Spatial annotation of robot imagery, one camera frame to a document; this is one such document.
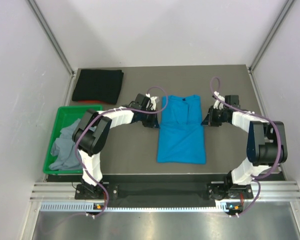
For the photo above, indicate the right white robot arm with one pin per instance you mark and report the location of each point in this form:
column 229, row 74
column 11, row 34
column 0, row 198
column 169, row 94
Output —
column 266, row 139

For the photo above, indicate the right aluminium frame post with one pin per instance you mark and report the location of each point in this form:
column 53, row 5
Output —
column 287, row 6

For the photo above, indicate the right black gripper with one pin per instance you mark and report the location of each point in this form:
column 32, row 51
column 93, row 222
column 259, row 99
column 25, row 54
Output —
column 209, row 119

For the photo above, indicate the aluminium frame post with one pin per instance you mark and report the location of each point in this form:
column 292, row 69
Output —
column 50, row 35
column 287, row 6

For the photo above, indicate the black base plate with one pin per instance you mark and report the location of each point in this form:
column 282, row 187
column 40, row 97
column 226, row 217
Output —
column 170, row 194

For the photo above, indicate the slotted cable duct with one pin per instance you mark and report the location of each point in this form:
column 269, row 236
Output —
column 97, row 207

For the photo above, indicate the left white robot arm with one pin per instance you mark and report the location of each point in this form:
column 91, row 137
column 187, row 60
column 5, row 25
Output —
column 92, row 131

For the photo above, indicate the folded red t shirt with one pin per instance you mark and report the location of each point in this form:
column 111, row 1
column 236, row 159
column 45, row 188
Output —
column 90, row 102

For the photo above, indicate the left aluminium frame post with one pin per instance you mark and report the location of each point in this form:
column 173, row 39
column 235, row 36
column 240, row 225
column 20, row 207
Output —
column 50, row 35

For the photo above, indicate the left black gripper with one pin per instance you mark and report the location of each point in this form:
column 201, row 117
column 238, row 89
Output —
column 153, row 123

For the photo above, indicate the grey t shirt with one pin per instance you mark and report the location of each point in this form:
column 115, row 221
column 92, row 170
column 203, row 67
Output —
column 63, row 148

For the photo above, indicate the blue t shirt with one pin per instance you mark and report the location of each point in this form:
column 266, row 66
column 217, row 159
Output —
column 181, row 134

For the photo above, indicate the aluminium front rail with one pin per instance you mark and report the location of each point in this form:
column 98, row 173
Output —
column 52, row 191

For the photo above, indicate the green plastic bin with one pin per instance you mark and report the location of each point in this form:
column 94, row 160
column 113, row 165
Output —
column 65, row 116

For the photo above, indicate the folded black t shirt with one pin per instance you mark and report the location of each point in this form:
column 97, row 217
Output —
column 98, row 85

